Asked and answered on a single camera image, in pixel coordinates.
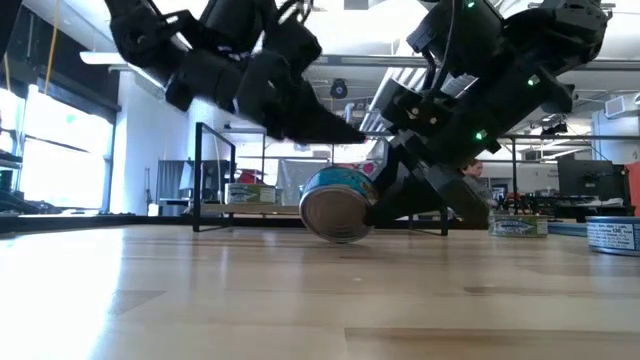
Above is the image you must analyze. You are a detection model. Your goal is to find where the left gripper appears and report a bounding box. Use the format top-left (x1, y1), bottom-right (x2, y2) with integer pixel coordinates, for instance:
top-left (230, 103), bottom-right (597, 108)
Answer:
top-left (234, 49), bottom-right (366, 144)

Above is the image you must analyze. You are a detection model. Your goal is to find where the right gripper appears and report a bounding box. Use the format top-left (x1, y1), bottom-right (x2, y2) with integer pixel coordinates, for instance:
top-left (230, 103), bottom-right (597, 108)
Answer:
top-left (368, 74), bottom-right (501, 231)

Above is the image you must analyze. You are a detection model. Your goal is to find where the gold-lid seafood can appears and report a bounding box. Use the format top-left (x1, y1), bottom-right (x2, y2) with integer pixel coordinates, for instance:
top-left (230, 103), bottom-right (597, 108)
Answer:
top-left (488, 214), bottom-right (550, 239)

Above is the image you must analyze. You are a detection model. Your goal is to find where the black ceiling spotlight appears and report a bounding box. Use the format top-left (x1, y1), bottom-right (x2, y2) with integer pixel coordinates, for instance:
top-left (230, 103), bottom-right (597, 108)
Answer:
top-left (328, 77), bottom-right (350, 101)

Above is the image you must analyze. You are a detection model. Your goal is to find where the person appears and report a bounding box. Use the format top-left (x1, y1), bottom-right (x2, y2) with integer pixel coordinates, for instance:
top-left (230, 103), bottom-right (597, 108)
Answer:
top-left (458, 157), bottom-right (501, 211)

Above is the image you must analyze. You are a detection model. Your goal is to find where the black widescreen monitor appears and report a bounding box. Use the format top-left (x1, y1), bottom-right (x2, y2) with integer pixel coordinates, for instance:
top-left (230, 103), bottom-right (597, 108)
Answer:
top-left (557, 158), bottom-right (621, 200)

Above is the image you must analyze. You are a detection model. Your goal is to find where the cluttered office desk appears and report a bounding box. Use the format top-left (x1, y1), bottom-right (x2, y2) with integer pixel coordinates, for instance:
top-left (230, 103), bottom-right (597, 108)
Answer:
top-left (499, 192), bottom-right (631, 225)

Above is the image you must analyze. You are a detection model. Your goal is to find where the grey cabinet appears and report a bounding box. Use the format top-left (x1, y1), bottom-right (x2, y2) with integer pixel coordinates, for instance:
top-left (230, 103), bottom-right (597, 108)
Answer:
top-left (156, 159), bottom-right (190, 204)

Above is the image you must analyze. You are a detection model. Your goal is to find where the orange panel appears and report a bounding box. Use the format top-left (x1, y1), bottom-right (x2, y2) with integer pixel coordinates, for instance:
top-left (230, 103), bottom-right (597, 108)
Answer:
top-left (624, 160), bottom-right (640, 221)

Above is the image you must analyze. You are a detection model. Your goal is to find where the white ceiling light bar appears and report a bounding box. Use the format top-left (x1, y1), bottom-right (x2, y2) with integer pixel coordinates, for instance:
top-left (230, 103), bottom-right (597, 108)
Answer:
top-left (78, 49), bottom-right (151, 66)

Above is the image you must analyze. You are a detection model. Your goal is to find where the large bright window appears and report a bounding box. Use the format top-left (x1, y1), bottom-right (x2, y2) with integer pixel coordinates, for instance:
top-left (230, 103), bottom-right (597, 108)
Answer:
top-left (0, 84), bottom-right (117, 211)

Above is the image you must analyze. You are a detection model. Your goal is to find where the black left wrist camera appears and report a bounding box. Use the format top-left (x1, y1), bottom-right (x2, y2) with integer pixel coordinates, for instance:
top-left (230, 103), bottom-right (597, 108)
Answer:
top-left (262, 17), bottom-right (324, 84)

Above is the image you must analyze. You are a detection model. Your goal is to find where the wooden shelf black metal frame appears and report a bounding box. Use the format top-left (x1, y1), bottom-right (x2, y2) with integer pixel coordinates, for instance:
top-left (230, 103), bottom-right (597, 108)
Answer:
top-left (192, 121), bottom-right (450, 237)

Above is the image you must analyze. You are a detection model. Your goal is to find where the white wall vent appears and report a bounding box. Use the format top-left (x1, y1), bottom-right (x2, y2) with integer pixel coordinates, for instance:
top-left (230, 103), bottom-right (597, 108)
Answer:
top-left (603, 93), bottom-right (640, 120)

